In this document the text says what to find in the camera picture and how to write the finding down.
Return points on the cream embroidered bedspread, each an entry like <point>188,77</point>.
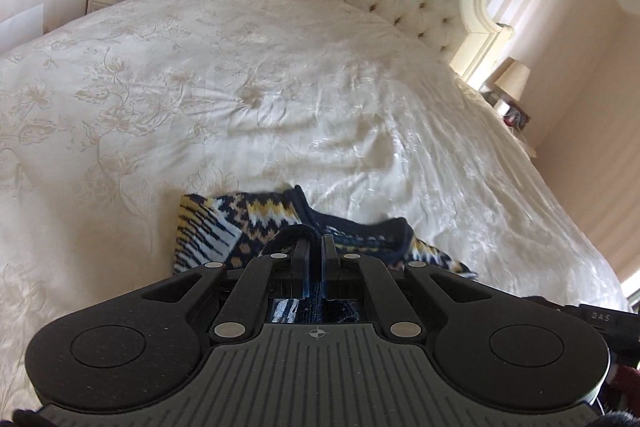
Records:
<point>250,82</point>

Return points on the white flat panel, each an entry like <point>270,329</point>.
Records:
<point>22,29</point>

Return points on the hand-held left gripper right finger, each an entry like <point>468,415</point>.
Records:
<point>327,268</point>

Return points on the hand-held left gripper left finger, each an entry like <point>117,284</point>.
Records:
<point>304,268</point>

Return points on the dark red clothing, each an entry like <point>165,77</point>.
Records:
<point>625,382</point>

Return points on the navy yellow patterned knit sweater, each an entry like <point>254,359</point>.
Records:
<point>240,222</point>

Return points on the beige shade table lamp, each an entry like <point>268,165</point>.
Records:
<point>512,79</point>

